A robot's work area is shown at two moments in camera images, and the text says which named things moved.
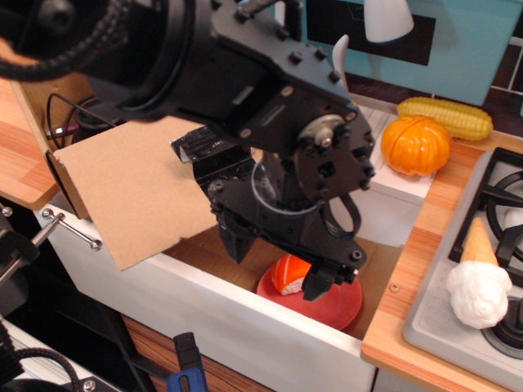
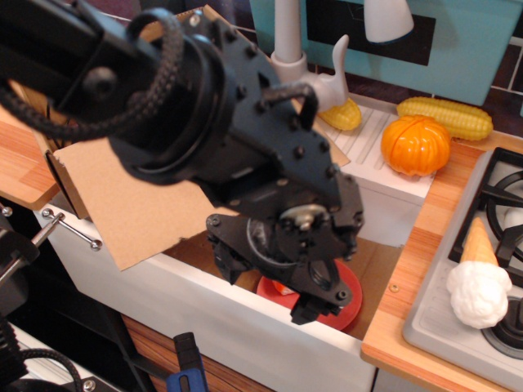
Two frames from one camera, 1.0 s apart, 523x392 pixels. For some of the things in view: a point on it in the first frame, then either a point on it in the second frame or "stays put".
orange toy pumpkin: x=415 y=145 stays put
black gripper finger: x=236 y=241 → x=228 y=264
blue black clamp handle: x=191 y=377 stays put
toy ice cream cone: x=479 y=287 stays put
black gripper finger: x=319 y=280 → x=308 y=308
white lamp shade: x=386 y=20 stays put
